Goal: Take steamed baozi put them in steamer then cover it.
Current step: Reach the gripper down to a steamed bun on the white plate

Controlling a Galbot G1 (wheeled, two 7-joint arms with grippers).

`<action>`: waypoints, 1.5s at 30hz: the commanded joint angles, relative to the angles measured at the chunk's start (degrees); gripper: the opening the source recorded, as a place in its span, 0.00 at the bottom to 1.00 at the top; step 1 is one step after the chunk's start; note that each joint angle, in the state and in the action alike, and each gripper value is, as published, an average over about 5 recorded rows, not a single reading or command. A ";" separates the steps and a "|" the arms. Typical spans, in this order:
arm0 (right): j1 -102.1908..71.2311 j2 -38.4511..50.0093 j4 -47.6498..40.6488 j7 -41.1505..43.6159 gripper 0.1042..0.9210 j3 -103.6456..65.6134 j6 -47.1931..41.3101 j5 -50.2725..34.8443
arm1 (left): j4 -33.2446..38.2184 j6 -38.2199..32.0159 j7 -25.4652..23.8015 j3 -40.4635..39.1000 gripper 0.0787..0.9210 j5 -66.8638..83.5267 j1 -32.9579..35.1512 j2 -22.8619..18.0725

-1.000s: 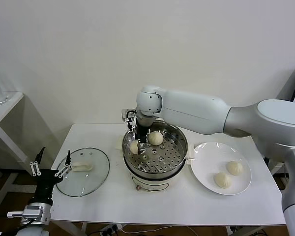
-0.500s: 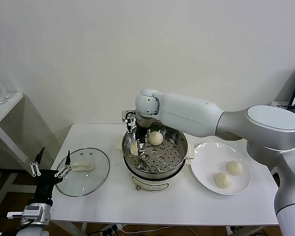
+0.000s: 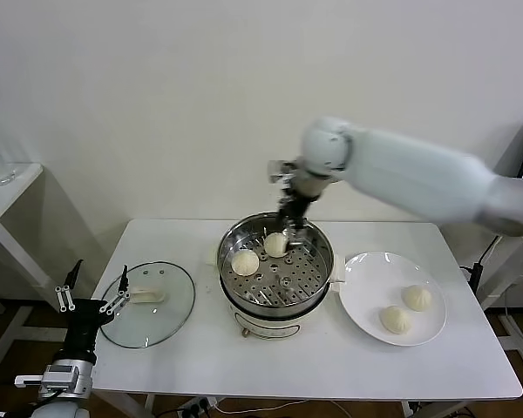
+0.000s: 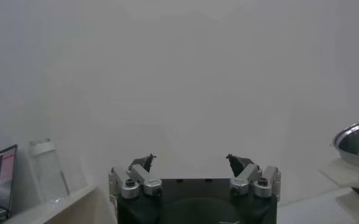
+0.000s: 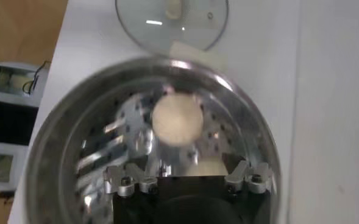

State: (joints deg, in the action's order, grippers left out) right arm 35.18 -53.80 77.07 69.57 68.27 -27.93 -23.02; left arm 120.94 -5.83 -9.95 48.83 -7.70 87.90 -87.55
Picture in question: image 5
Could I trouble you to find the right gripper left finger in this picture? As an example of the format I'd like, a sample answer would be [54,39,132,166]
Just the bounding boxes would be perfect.
[102,163,158,197]

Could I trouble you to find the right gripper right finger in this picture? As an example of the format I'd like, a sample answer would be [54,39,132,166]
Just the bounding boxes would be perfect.
[224,159,273,195]

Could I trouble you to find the stainless steel steamer basket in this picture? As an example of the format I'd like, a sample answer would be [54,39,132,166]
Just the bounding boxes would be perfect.
[23,57,282,224]

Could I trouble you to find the white steamed baozi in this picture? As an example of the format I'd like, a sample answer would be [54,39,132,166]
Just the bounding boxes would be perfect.
[151,93,205,147]
[185,156,229,177]

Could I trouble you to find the round glass pot lid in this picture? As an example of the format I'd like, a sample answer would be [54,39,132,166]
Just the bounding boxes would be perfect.
[115,0,230,57]

